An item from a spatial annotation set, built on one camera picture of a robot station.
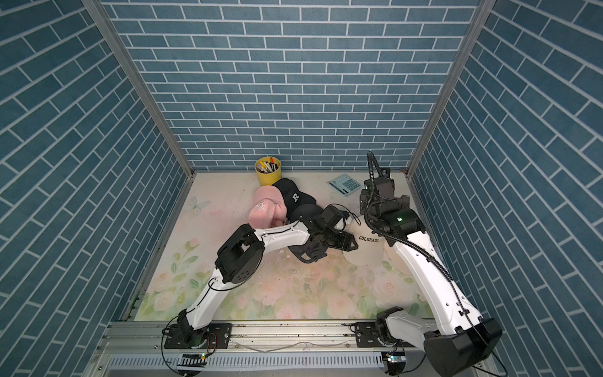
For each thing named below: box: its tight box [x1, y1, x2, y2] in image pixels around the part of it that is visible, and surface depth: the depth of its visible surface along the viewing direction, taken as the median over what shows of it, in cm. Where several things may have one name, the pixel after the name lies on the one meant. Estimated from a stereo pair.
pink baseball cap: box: [248, 185, 288, 229], surface depth 98 cm
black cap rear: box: [272, 177, 317, 220], surface depth 104 cm
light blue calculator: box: [326, 173, 363, 198], surface depth 116 cm
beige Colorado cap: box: [343, 215, 387, 268], surface depth 91 cm
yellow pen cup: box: [254, 156, 282, 187], surface depth 107 cm
